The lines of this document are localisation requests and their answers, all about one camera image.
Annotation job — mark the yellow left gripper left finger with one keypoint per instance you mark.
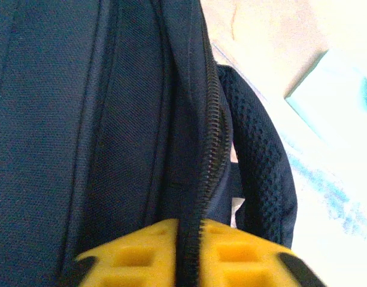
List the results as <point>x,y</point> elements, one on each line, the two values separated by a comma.
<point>132,257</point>

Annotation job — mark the navy blue student backpack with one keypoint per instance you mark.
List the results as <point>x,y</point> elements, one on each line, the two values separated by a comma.
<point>81,119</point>

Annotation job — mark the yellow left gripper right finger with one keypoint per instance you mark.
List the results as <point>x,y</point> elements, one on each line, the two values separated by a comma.
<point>243,263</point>

